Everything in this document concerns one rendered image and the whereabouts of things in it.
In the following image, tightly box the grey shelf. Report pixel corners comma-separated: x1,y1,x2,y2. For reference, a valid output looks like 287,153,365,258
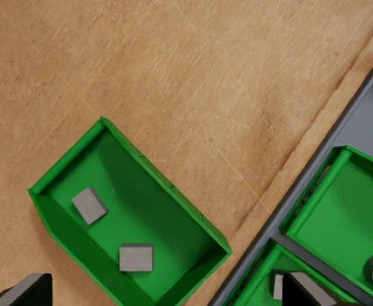
207,68,373,306

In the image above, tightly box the green bin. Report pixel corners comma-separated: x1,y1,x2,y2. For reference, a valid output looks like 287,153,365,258
222,239,368,306
279,145,373,296
27,116,232,306

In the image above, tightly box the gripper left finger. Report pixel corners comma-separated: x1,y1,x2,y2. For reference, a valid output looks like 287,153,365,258
0,273,53,306

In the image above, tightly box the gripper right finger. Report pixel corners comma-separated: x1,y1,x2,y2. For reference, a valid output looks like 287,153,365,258
282,272,364,306

